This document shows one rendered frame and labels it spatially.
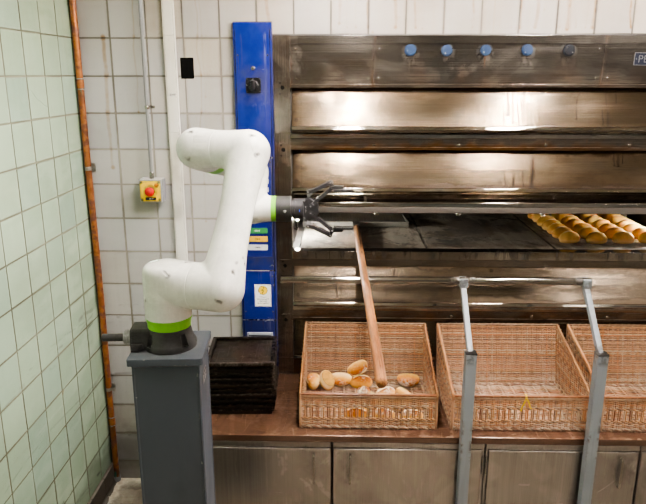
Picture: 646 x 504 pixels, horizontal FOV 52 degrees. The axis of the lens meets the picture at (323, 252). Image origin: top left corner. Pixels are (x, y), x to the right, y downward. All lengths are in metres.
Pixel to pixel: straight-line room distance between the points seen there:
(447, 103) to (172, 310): 1.57
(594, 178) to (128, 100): 2.02
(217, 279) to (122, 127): 1.39
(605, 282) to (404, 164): 1.06
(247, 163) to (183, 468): 0.89
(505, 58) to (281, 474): 1.93
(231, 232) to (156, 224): 1.26
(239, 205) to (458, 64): 1.39
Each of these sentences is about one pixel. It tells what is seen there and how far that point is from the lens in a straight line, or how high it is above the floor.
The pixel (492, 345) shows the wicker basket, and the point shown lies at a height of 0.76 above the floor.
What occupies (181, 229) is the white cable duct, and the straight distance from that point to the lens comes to 2.99.
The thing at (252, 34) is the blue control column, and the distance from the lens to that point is 2.84.
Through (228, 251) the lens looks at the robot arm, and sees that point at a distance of 1.78.
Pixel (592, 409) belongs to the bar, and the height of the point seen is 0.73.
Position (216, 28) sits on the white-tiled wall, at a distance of 2.90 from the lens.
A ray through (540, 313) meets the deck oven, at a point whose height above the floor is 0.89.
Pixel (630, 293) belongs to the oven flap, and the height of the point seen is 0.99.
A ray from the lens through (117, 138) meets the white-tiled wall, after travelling 3.02.
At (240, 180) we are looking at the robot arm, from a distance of 1.84.
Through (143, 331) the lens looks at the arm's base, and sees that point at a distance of 1.91.
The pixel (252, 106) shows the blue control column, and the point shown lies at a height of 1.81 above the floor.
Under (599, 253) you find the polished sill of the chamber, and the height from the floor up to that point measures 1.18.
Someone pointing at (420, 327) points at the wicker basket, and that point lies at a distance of 3.04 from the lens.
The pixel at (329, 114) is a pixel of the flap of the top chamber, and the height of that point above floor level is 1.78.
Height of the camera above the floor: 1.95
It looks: 15 degrees down
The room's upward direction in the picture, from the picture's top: straight up
